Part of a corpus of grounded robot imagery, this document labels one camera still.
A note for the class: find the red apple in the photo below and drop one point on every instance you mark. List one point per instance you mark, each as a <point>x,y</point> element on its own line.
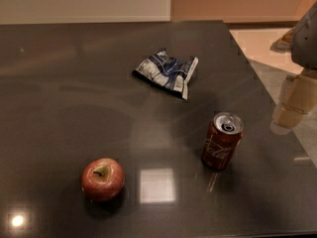
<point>102,180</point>

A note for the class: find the red coke can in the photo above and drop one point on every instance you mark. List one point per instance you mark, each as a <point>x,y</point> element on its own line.
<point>224,135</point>

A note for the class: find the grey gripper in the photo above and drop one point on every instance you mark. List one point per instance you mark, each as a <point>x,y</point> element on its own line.
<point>305,42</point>

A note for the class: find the blue white chip bag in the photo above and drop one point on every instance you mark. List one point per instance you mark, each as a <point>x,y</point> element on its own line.
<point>168,72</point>

